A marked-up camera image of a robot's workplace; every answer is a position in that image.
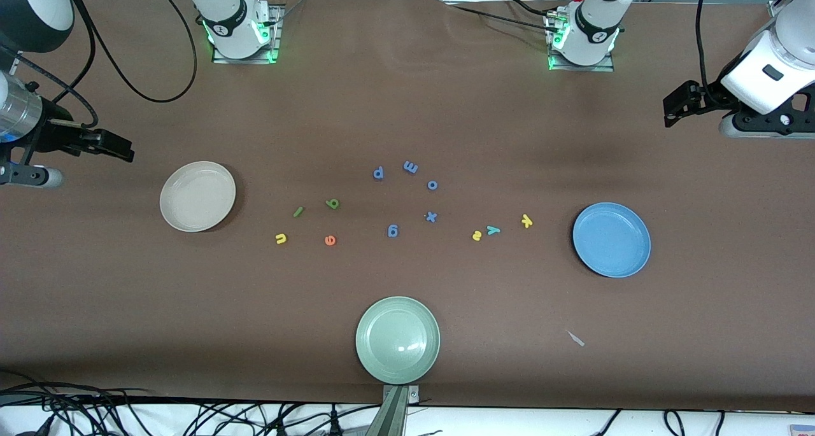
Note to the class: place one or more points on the blue foam letter g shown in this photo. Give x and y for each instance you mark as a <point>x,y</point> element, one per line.
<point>393,231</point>

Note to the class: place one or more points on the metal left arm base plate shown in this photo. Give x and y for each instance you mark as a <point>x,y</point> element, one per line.
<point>579,68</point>

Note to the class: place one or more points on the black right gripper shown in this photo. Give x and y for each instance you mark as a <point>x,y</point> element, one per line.
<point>52,134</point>

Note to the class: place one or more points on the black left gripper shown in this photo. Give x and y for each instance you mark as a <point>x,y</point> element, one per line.
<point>708,97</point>

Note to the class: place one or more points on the blue foam letter x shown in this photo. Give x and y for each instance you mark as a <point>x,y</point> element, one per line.
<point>431,217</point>

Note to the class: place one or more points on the green plate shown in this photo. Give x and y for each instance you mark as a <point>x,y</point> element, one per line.
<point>398,340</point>

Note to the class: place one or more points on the beige brown plate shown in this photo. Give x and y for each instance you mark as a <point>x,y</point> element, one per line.
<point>197,197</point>

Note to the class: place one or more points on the yellow foam letter k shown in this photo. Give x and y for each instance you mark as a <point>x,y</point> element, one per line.
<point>527,220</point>

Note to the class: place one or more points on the blue foam letter p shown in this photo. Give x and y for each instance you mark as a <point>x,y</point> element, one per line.
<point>378,172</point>

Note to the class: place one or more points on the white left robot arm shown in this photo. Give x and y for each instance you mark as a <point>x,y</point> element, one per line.
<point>595,22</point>

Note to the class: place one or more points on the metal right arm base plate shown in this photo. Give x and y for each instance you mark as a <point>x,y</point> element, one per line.
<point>245,60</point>

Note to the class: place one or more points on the aluminium corner profile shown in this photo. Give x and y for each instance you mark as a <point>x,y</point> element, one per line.
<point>773,8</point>

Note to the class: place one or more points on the grey metal camera post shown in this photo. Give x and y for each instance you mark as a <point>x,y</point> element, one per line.
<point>391,417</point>

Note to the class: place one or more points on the white tape scrap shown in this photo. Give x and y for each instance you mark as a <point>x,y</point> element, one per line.
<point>576,338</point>

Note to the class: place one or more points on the green foam letter b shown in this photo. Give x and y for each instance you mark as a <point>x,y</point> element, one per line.
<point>332,203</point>

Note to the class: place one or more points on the blue foam letter m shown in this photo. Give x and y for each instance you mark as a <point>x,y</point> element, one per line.
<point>411,167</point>

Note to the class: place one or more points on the blue plate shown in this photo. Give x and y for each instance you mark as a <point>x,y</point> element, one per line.
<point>611,240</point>

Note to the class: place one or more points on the brown table cover sheet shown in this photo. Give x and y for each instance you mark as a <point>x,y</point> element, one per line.
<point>407,105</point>

